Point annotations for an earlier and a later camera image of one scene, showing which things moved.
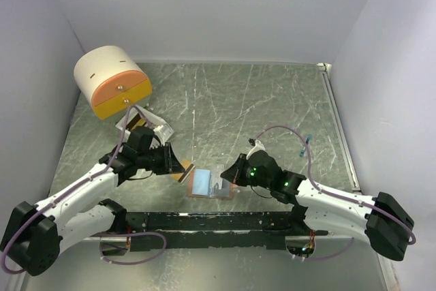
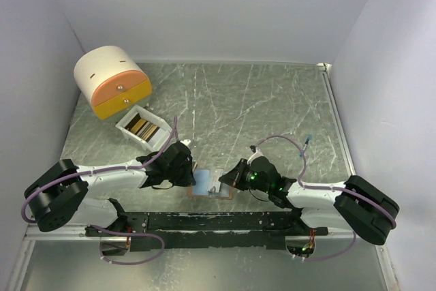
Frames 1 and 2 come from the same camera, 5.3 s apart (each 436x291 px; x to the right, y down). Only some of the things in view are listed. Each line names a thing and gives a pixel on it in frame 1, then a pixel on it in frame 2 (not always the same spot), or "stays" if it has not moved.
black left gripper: x=170 y=163 -> x=188 y=180
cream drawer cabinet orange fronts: x=111 y=81 stays
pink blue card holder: x=200 y=185 stays
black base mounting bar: x=212 y=231 stays
